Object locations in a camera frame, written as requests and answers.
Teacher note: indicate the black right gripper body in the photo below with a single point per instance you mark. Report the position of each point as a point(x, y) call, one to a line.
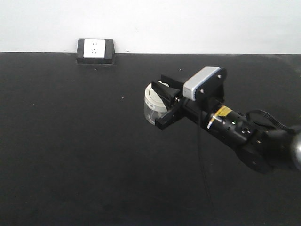
point(199, 112)

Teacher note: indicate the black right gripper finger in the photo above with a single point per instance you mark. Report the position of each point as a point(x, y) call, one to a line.
point(169, 96)
point(176, 83)

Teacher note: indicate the glass jar with beige lid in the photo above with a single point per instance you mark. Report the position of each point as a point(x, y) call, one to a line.
point(153, 105)

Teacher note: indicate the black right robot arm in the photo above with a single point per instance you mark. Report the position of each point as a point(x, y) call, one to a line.
point(260, 141)

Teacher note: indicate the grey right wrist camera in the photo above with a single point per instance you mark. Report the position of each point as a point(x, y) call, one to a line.
point(204, 83)

